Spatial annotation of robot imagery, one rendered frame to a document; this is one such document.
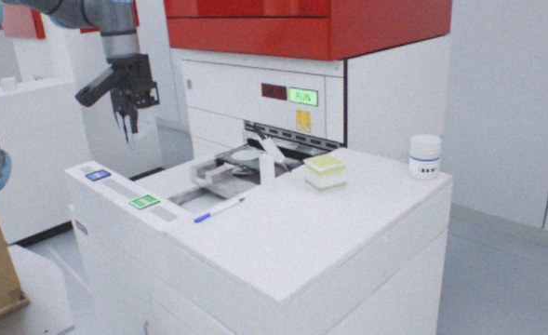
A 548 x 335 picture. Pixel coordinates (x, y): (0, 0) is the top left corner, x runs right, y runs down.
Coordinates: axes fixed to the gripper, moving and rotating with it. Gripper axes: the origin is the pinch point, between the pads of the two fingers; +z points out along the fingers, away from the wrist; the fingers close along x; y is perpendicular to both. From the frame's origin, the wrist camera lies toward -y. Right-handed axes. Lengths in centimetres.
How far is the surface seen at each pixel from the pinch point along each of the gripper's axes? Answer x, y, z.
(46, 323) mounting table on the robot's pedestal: -6.0, -28.4, 28.7
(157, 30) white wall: 334, 207, 1
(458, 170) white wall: 7, 207, 78
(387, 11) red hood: -15, 82, -23
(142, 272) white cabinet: -1.5, -4.0, 31.5
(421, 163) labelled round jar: -45, 50, 10
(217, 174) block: 10.3, 30.3, 20.2
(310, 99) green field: -3, 58, 1
